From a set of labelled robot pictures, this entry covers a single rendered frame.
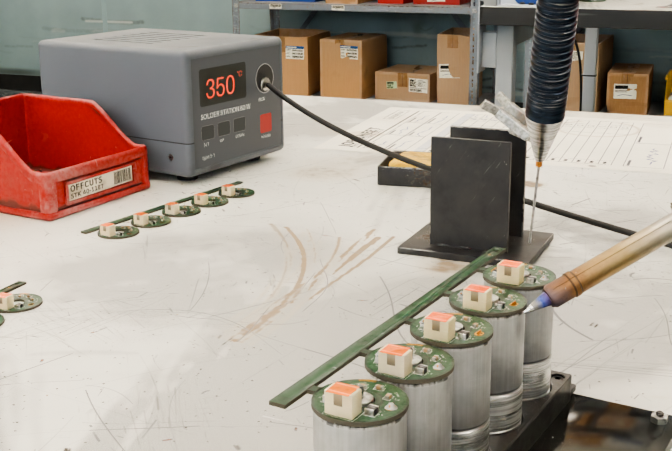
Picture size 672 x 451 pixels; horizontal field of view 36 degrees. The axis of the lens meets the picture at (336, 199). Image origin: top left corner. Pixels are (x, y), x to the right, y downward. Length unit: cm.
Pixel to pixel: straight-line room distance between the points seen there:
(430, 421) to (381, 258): 30
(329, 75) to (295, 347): 444
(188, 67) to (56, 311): 26
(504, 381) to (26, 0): 601
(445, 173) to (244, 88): 25
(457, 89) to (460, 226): 411
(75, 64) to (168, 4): 496
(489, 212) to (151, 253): 19
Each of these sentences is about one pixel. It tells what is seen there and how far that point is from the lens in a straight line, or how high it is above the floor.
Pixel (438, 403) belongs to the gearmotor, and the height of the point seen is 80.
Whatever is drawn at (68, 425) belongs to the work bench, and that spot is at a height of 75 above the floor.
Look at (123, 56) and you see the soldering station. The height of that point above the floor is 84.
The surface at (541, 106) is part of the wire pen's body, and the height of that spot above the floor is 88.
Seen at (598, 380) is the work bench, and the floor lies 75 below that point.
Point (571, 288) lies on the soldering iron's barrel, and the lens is 34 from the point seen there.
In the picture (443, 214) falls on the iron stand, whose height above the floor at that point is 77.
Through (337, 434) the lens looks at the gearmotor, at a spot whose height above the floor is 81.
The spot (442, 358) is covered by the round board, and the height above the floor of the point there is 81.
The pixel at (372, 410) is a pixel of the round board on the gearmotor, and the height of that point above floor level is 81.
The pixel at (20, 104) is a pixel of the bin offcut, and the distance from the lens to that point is 81.
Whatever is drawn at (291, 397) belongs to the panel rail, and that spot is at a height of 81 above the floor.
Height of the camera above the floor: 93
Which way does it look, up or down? 15 degrees down
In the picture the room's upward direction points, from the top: 1 degrees counter-clockwise
